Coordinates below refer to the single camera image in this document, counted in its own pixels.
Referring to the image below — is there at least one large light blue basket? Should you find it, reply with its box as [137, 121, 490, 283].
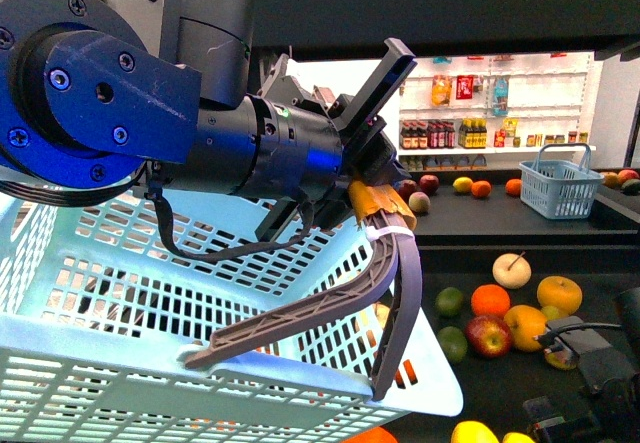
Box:
[1, 195, 463, 442]

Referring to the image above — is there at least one green lime rear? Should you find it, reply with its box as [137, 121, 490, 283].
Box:
[434, 287, 465, 318]

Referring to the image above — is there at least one orange rear tray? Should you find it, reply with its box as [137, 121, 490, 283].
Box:
[471, 180, 492, 199]

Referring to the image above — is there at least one black cable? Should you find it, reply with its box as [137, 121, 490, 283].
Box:
[147, 162, 316, 264]

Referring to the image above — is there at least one yellow orange fruit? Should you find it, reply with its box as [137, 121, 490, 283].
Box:
[536, 275, 583, 315]
[503, 305, 547, 353]

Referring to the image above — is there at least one peach rear tray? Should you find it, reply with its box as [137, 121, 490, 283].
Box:
[408, 191, 431, 214]

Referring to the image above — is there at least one orange tape wrap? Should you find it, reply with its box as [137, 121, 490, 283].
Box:
[348, 180, 417, 230]

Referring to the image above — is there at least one rear black fruit tray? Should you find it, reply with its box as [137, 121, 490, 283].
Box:
[415, 170, 639, 248]

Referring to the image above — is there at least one red apple rear tray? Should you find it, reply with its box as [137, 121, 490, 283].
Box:
[418, 174, 440, 196]

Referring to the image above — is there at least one small orange mandarin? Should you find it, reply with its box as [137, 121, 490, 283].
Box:
[470, 284, 511, 318]

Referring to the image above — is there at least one kiwi front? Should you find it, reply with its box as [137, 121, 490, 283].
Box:
[543, 349, 578, 371]

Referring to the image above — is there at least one yellow orange fruit centre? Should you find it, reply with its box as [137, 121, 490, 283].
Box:
[503, 305, 547, 353]

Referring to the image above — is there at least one bumpy orange tangerine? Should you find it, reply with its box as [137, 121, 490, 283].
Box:
[343, 427, 398, 443]

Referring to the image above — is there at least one white pear with stem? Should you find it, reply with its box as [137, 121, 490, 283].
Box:
[492, 252, 532, 289]

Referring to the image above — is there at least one small blue basket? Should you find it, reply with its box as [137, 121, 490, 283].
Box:
[519, 143, 604, 220]

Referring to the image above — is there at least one green lime front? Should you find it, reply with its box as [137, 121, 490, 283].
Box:
[437, 326, 468, 364]

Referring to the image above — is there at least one yellow lemon rear tray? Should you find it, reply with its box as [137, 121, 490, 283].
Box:
[453, 177, 473, 194]

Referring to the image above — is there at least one black fruit shelf tray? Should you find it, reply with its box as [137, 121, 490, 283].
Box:
[386, 246, 639, 442]

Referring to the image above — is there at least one yellow lemon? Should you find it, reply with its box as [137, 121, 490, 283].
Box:
[450, 421, 499, 443]
[502, 432, 536, 443]

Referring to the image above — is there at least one green lime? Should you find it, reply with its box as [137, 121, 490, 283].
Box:
[434, 287, 465, 318]
[437, 326, 468, 364]

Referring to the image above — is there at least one grey basket handle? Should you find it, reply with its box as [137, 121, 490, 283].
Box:
[184, 211, 422, 401]

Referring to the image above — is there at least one yellow orange fruit rear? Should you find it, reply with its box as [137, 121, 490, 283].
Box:
[536, 275, 583, 315]

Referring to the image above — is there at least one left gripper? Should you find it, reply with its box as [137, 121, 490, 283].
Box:
[259, 38, 417, 229]

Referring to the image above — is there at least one red yellow apple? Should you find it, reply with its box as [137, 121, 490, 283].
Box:
[464, 315, 513, 359]

